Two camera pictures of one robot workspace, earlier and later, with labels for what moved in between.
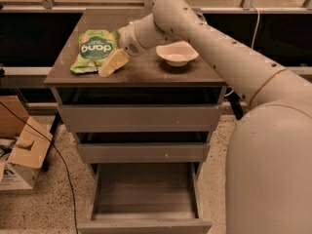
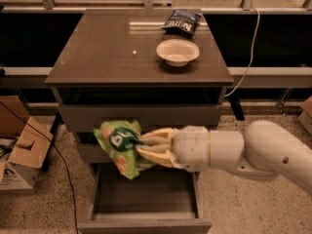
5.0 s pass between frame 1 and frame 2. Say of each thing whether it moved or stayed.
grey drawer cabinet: stayed
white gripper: moved
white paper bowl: stayed
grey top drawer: stayed
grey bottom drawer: stayed
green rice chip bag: moved
